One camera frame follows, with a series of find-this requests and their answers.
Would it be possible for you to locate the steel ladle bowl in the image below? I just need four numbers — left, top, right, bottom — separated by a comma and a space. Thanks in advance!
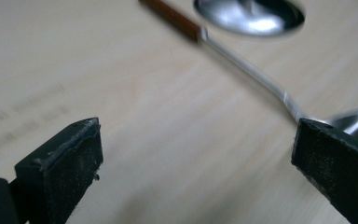
193, 0, 306, 37

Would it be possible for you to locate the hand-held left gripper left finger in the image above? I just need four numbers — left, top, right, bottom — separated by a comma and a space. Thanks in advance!
14, 117, 104, 224

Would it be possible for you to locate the steel ladle with wooden handle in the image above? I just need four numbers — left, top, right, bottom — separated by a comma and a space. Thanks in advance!
138, 0, 358, 147

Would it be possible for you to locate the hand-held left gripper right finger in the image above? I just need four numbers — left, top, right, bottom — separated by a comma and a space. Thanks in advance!
291, 118, 358, 224

